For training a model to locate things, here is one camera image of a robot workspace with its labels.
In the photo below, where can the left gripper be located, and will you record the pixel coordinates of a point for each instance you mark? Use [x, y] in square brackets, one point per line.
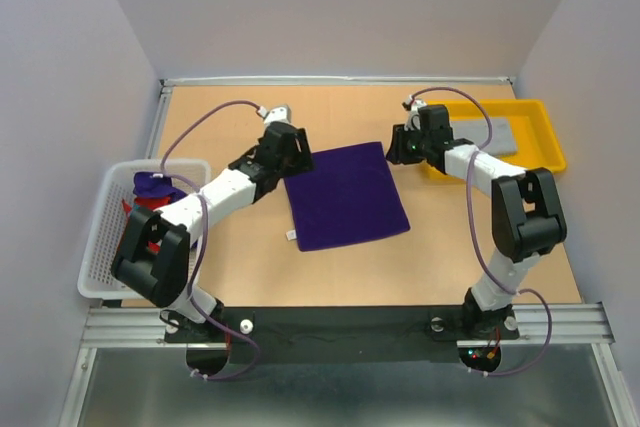
[302, 161]

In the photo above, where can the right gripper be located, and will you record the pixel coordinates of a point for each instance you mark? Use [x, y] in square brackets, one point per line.
[396, 153]

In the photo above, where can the purple towel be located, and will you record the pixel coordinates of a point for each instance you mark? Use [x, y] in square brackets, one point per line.
[151, 185]
[349, 198]

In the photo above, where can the grey panda towel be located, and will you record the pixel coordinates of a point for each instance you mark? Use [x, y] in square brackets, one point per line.
[502, 142]

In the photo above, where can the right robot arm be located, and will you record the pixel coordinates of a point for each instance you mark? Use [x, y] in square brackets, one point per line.
[527, 220]

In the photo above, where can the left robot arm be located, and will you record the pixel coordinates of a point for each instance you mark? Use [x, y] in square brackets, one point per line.
[199, 211]

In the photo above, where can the yellow plastic tray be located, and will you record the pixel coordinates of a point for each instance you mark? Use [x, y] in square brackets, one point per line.
[535, 139]

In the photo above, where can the red blue patterned towel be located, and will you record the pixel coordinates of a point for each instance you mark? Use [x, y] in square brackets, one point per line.
[143, 233]

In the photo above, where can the white plastic basket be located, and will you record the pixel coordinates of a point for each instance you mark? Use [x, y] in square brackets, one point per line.
[108, 274]

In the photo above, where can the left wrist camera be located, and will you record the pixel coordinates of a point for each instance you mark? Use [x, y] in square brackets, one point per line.
[281, 113]

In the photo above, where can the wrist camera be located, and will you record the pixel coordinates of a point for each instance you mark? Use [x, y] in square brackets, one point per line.
[281, 113]
[412, 107]

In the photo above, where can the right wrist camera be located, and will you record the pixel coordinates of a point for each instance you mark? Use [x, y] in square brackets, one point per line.
[412, 107]

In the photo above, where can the aluminium back rail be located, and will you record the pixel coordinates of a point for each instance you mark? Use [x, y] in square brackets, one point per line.
[291, 80]

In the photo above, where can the aluminium rail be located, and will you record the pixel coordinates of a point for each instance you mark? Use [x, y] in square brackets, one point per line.
[291, 80]
[572, 324]

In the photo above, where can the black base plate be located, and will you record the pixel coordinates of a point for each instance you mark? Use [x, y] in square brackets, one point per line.
[341, 335]

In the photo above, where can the aluminium front rail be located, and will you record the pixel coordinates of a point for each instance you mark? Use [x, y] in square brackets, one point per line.
[572, 324]

